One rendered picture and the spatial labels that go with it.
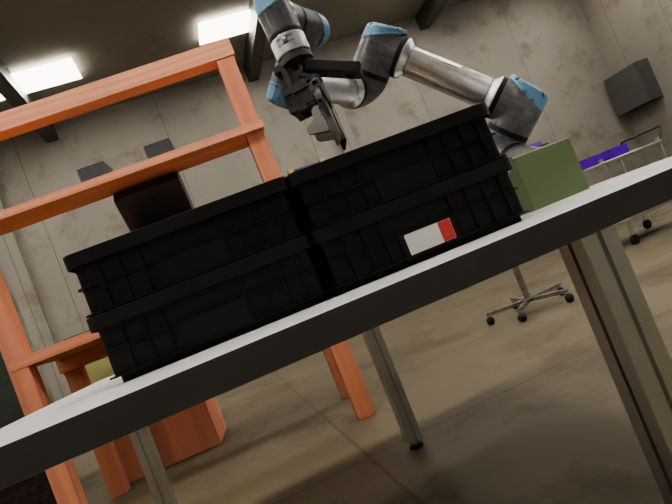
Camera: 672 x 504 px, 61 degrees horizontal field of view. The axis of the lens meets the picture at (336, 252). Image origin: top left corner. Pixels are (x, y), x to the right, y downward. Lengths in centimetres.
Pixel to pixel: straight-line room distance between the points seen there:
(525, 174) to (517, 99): 23
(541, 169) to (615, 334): 70
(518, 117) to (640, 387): 89
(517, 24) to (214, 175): 698
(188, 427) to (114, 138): 742
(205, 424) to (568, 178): 298
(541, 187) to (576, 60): 1205
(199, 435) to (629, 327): 334
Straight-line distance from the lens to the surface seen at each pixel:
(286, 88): 119
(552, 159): 153
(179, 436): 397
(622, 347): 90
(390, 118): 1120
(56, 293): 1037
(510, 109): 161
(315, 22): 134
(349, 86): 157
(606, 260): 88
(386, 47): 164
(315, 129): 115
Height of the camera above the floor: 73
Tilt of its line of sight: 2 degrees up
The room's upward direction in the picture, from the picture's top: 22 degrees counter-clockwise
